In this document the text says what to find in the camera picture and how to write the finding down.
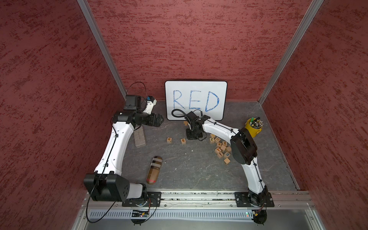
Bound white dry-erase board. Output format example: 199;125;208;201
165;80;228;121

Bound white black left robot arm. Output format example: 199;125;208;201
83;111;164;205

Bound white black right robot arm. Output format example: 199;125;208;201
184;112;268;207

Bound beige whiteboard eraser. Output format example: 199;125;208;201
133;126;147;148

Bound aluminium corner frame post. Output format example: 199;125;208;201
258;0;324;105
77;0;127;100

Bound aluminium corner frame post left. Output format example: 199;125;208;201
77;0;127;100

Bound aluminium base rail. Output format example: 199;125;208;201
72;190;325;230

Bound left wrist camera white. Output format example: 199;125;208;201
143;96;157;115

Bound aluminium corner frame post right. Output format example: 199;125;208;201
258;0;324;105

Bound wooden block nearest front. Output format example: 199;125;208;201
224;158;231;165

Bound yellow pen cup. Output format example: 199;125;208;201
245;117;264;138

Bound striped brown pencil case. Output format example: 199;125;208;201
146;156;163;185

